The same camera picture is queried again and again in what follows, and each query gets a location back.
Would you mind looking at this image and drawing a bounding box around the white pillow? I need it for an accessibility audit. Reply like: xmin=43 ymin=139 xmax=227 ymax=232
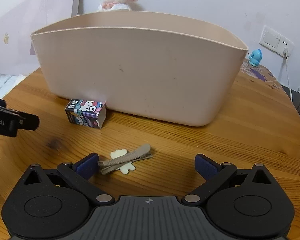
xmin=0 ymin=75 xmax=26 ymax=99

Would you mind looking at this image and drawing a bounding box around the cream bear-shaped card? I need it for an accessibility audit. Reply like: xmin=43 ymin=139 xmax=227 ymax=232
xmin=110 ymin=148 xmax=136 ymax=175

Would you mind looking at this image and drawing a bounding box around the colourful cartoon long box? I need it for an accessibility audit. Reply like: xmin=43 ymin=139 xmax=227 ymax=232
xmin=65 ymin=99 xmax=106 ymax=128

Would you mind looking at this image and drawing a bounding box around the grey hair clip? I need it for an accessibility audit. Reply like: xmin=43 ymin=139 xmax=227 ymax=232
xmin=98 ymin=144 xmax=153 ymax=175

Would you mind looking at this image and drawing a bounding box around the pink purple headboard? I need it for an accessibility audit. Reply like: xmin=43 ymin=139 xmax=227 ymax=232
xmin=0 ymin=0 xmax=79 ymax=76

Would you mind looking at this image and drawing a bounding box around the floral table mat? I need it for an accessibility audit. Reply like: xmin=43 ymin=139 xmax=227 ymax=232
xmin=240 ymin=59 xmax=283 ymax=90

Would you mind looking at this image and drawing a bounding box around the blue bird figurine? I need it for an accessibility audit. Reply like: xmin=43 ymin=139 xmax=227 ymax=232
xmin=248 ymin=49 xmax=263 ymax=67

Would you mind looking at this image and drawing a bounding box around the beige plastic storage bin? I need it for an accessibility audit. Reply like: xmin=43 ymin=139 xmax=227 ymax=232
xmin=31 ymin=10 xmax=248 ymax=126

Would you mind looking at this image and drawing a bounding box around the white power cable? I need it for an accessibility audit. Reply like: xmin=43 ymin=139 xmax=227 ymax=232
xmin=282 ymin=47 xmax=294 ymax=103

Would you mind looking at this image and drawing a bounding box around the white wall switch socket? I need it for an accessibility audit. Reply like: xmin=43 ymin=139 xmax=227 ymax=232
xmin=259 ymin=25 xmax=294 ymax=57

